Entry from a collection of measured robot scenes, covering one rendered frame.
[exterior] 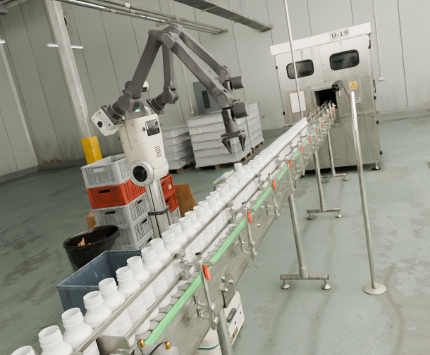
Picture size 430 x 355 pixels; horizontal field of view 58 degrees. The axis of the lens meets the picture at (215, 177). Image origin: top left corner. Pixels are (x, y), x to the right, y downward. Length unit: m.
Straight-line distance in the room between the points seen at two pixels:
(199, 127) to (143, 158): 6.14
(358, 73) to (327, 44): 0.61
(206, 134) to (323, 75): 3.17
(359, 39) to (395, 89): 5.67
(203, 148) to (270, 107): 4.08
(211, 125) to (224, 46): 4.51
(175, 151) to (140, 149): 6.59
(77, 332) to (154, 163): 1.48
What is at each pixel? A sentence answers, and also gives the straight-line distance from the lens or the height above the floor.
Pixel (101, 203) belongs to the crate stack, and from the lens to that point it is 4.05.
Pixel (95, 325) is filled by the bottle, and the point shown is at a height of 1.11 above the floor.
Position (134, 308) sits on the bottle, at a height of 1.07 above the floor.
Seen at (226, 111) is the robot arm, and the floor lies 1.45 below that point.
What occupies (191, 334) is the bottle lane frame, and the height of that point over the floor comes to 0.88.
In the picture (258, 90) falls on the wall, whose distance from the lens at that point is 11.95.
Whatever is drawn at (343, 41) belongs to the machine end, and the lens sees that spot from 6.07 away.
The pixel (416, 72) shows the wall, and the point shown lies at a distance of 11.63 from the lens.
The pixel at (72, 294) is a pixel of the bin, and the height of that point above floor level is 0.92.
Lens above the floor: 1.53
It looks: 12 degrees down
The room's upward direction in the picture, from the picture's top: 11 degrees counter-clockwise
